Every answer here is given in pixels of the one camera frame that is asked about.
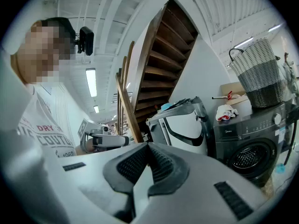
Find person's head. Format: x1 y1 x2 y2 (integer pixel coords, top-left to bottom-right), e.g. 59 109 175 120
10 17 77 85

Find black head-mounted camera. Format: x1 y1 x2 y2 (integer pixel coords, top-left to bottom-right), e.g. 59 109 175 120
74 26 95 56

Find dark wooden staircase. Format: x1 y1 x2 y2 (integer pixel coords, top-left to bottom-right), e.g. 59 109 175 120
132 0 199 123

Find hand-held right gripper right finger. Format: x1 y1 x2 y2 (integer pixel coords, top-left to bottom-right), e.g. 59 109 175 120
135 142 272 224

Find person's white printed t-shirt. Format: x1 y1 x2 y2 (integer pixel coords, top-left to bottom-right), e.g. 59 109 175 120
17 83 78 159

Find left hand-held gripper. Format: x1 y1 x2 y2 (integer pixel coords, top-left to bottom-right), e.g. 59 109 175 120
78 118 130 153

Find red-handled tool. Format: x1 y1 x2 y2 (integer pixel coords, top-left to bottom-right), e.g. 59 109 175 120
212 91 234 100

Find blue cloth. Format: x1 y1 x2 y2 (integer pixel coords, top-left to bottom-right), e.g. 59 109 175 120
161 102 175 112

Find cardboard box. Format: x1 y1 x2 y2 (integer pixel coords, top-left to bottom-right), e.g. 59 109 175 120
220 82 249 105

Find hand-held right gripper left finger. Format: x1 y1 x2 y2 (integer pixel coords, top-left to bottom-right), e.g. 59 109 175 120
46 142 150 224

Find wooden stair railing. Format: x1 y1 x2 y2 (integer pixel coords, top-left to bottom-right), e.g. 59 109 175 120
115 41 144 143

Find woven white grey laundry basket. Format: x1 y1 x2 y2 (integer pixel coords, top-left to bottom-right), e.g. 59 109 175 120
228 38 286 109

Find white appliance with black trim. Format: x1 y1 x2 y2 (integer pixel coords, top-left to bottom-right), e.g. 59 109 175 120
146 96 211 155

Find dark grey washing machine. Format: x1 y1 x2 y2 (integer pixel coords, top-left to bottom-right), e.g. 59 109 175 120
213 101 299 188

